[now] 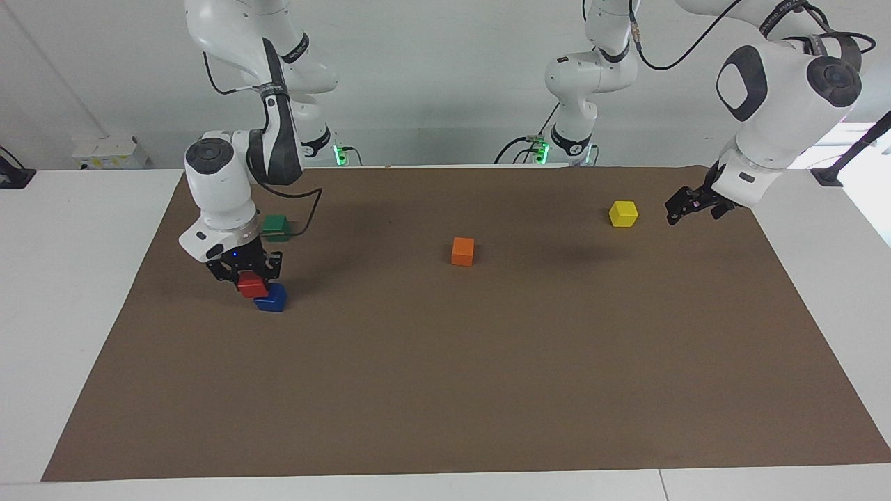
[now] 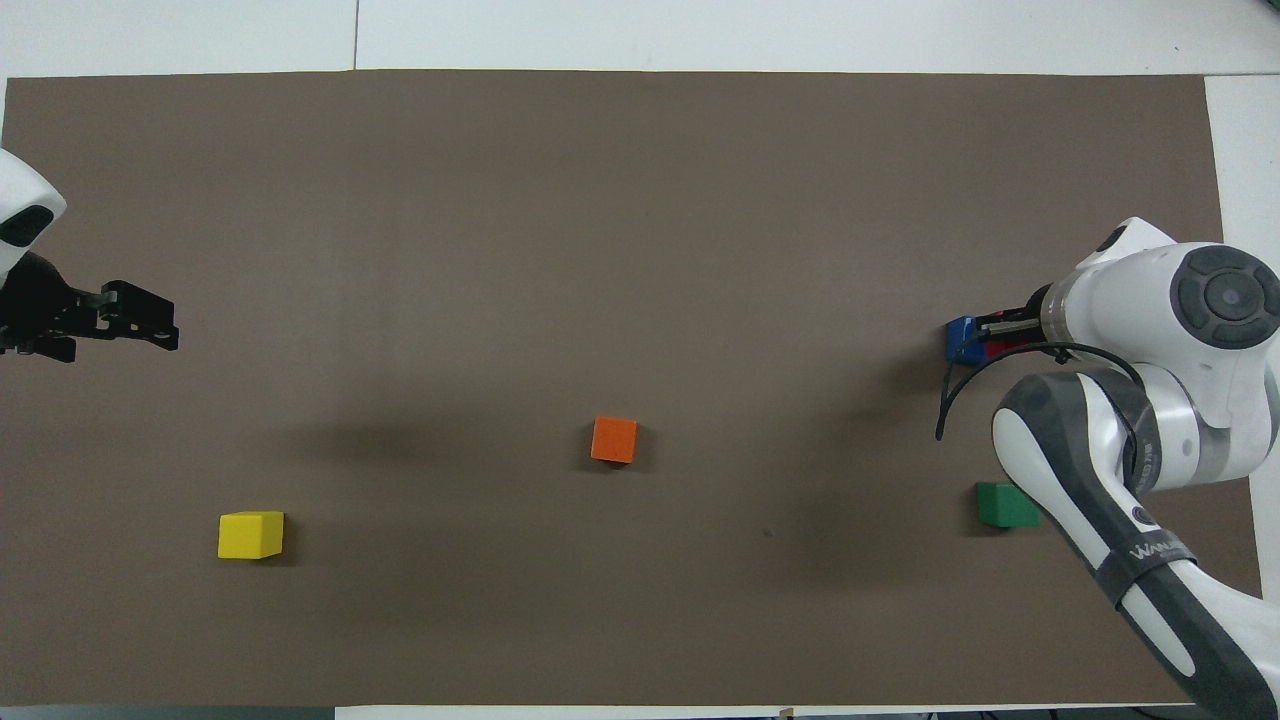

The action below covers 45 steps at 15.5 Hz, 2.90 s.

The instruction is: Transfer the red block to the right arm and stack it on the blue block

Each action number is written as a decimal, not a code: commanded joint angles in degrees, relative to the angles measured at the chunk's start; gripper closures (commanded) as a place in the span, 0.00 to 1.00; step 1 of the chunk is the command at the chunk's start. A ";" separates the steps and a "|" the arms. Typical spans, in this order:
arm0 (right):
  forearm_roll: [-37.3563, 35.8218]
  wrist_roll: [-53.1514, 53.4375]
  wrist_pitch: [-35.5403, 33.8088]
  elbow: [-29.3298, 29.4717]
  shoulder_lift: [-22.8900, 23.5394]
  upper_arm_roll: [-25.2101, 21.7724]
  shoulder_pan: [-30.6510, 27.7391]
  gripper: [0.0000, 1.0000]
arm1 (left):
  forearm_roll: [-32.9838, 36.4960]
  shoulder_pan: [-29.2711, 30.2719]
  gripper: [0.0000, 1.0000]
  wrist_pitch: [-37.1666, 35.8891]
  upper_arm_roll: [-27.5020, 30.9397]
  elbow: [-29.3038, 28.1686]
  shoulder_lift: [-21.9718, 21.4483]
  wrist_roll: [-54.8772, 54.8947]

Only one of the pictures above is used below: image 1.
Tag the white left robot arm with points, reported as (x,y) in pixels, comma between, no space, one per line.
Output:
(773,104)

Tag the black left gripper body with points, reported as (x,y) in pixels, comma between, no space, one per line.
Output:
(708,195)

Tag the yellow wooden block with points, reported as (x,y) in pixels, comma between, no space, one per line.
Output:
(624,214)

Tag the blue wooden block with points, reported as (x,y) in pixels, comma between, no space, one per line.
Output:
(275,300)

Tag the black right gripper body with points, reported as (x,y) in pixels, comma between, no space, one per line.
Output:
(243,254)

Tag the orange wooden block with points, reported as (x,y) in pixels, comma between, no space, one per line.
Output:
(463,252)

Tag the black angled stand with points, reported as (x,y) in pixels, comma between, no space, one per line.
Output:
(828,175)

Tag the brown paper mat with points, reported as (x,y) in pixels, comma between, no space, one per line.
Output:
(445,383)

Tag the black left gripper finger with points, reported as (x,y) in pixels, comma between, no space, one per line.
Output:
(686,204)
(721,212)

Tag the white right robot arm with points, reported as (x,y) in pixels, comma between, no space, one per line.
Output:
(219,188)

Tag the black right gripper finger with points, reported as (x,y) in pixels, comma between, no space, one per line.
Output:
(221,271)
(274,266)

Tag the white box with yellow labels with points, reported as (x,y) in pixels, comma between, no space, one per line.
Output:
(108,153)

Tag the red wooden block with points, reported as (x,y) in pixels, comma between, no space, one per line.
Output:
(252,285)

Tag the black table clamp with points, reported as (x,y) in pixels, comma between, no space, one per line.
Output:
(17,177)

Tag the green wooden block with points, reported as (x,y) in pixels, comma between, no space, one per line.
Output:
(277,226)

